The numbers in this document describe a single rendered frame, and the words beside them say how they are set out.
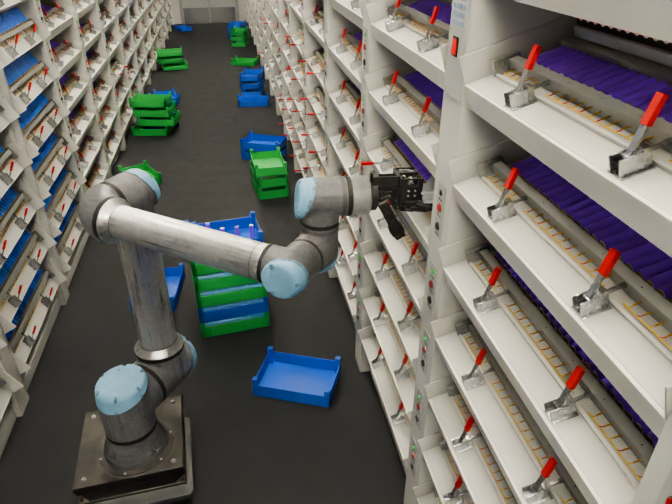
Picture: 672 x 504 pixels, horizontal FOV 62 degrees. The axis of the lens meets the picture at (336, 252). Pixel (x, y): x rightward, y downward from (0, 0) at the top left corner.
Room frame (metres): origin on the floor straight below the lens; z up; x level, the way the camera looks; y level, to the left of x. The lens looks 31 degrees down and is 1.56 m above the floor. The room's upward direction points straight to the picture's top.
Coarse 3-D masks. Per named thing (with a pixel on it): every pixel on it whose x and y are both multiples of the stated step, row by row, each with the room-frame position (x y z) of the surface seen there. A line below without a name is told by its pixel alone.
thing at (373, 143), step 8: (368, 136) 1.69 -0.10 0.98; (376, 136) 1.69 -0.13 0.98; (384, 136) 1.70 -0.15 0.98; (392, 136) 1.68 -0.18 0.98; (368, 144) 1.69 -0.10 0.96; (376, 144) 1.69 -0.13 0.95; (368, 152) 1.68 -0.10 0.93; (376, 152) 1.66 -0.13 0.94; (384, 152) 1.64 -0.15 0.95; (376, 160) 1.61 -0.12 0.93; (376, 168) 1.57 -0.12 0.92; (392, 168) 1.52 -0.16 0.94; (408, 216) 1.25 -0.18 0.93; (416, 216) 1.23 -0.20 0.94; (424, 216) 1.22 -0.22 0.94; (416, 224) 1.19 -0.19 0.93; (424, 224) 1.18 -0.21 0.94; (416, 232) 1.20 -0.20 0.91; (424, 232) 1.15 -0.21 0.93; (424, 240) 1.12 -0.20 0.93
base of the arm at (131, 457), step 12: (156, 420) 1.23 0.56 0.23; (156, 432) 1.20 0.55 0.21; (108, 444) 1.15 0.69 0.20; (120, 444) 1.13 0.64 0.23; (132, 444) 1.14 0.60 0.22; (144, 444) 1.15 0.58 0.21; (156, 444) 1.17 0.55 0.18; (108, 456) 1.14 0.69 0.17; (120, 456) 1.12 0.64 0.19; (132, 456) 1.13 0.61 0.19; (144, 456) 1.14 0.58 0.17; (156, 456) 1.15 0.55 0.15; (120, 468) 1.11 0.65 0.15; (132, 468) 1.11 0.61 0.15
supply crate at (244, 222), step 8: (200, 224) 2.11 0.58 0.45; (216, 224) 2.13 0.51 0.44; (224, 224) 2.14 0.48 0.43; (232, 224) 2.15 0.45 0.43; (240, 224) 2.16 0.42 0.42; (248, 224) 2.17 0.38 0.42; (256, 224) 2.12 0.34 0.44; (232, 232) 2.12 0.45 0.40; (240, 232) 2.12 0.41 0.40; (248, 232) 2.12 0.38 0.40; (256, 232) 2.12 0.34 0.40; (256, 240) 1.98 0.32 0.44
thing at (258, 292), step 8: (256, 288) 1.97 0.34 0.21; (264, 288) 1.98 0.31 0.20; (200, 296) 1.91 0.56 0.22; (208, 296) 1.91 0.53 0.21; (216, 296) 1.92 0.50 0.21; (224, 296) 1.93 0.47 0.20; (232, 296) 1.94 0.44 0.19; (240, 296) 1.95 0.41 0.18; (248, 296) 1.96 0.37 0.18; (256, 296) 1.97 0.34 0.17; (264, 296) 1.98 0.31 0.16; (200, 304) 1.90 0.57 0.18; (208, 304) 1.91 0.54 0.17; (216, 304) 1.92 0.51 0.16
